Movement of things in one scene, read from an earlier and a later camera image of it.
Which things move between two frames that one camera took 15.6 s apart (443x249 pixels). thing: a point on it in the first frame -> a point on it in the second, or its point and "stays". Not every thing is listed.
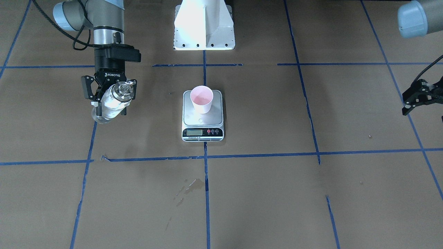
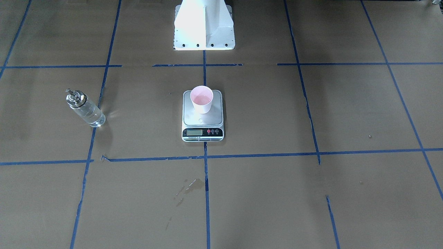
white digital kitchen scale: (197, 127) stays
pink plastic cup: (201, 97) stays
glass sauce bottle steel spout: (115, 99) -> (85, 108)
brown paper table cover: (317, 152) stays
